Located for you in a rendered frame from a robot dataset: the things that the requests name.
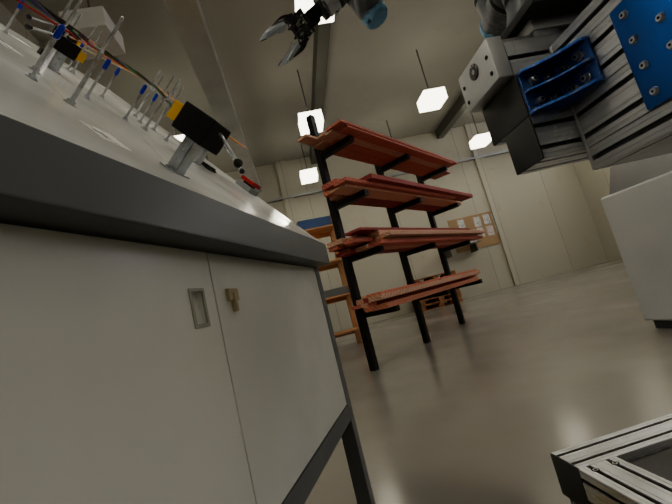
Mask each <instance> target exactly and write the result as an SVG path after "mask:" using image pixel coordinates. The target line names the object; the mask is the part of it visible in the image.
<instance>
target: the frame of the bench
mask: <svg viewBox="0 0 672 504"><path fill-rule="evenodd" d="M312 268H314V270H315V274H316V279H317V283H318V287H319V291H320V295H321V299H322V303H323V308H324V312H325V316H326V320H327V324H328V328H329V332H330V337H331V341H332V345H333V349H334V353H335V357H336V361H337V366H338V370H339V374H340V378H341V382H342V386H343V390H344V394H345V399H346V403H347V405H346V406H345V408H344V409H343V411H342V412H341V414H340V415H339V417H338V418H337V420H336V421H335V423H334V424H333V426H332V427H331V429H330V430H329V432H328V433H327V435H326V437H325V438H324V440H323V441H322V443H321V444H320V446H319V447H318V449H317V450H316V452H315V453H314V455H313V456H312V458H311V459H310V461H309V462H308V464H307V465H306V467H305V468H304V470H303V472H302V473H301V475H300V476H299V478H298V479H297V481H296V482H295V484H294V485H293V487H292V488H291V490H290V491H289V493H288V494H287V496H286V497H285V499H284V500H283V502H282V503H281V504H305V502H306V500H307V498H308V496H309V495H310V493H311V491H312V489H313V487H314V486H315V484H316V482H317V480H318V478H319V477H320V475H321V473H322V471H323V469H324V467H325V466H326V464H327V462H328V460H329V458H330V457H331V455H332V453H333V451H334V449H335V448H336V446H337V444H338V442H339V440H340V438H341V437H342V441H343V446H344V450H345V454H346V458H347V462H348V467H349V471H350V475H351V479H352V484H353V488H354V492H355V496H356V500H357V504H375V500H374V496H373V492H372V488H371V484H370V480H369V475H368V471H367V467H366V463H365V459H364V455H363V451H362V447H361V443H360V438H359V434H358V430H357V426H356V422H355V418H354V414H353V410H352V406H351V401H350V397H349V393H348V389H347V385H346V381H345V377H344V373H343V369H342V364H341V360H340V356H339V352H338V348H337V344H336V340H335V336H334V332H333V327H332V323H331V319H330V315H329V311H328V307H327V303H326V299H325V295H324V290H323V286H322V282H321V278H320V274H319V270H318V268H317V267H312Z"/></svg>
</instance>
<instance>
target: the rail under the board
mask: <svg viewBox="0 0 672 504"><path fill-rule="evenodd" d="M0 223H4V224H11V225H18V226H25V227H31V228H38V229H45V230H52V231H59V232H66V233H73V234H80V235H87V236H94V237H101V238H108V239H115V240H122V241H129V242H136V243H143V244H150V245H157V246H164V247H171V248H178V249H185V250H192V251H199V252H205V253H213V254H220V255H227V256H234V257H241V258H248V259H254V260H261V261H268V262H275V263H282V264H289V265H296V266H303V267H310V268H312V267H321V266H324V265H328V264H330V261H329V257H328V253H327V249H326V245H325V244H324V243H322V242H319V241H317V240H314V239H312V238H309V237H307V236H304V235H302V234H299V233H297V232H294V231H292V230H289V229H287V228H284V227H282V226H279V225H277V224H274V223H272V222H269V221H267V220H264V219H262V218H259V217H257V216H254V215H252V214H249V213H247V212H244V211H242V210H239V209H237V208H234V207H232V206H229V205H227V204H224V203H222V202H219V201H217V200H214V199H212V198H209V197H207V196H204V195H202V194H199V193H197V192H194V191H192V190H189V189H187V188H184V187H182V186H179V185H177V184H174V183H172V182H169V181H167V180H164V179H162V178H159V177H157V176H154V175H152V174H149V173H147V172H144V171H142V170H139V169H137V168H134V167H132V166H129V165H127V164H124V163H122V162H119V161H117V160H114V159H112V158H109V157H107V156H104V155H102V154H99V153H97V152H94V151H92V150H89V149H87V148H84V147H82V146H79V145H77V144H74V143H72V142H69V141H67V140H64V139H62V138H59V137H57V136H54V135H52V134H49V133H47V132H44V131H42V130H39V129H37V128H34V127H32V126H29V125H27V124H24V123H22V122H19V121H17V120H14V119H12V118H9V117H7V116H4V115H2V114H0Z"/></svg>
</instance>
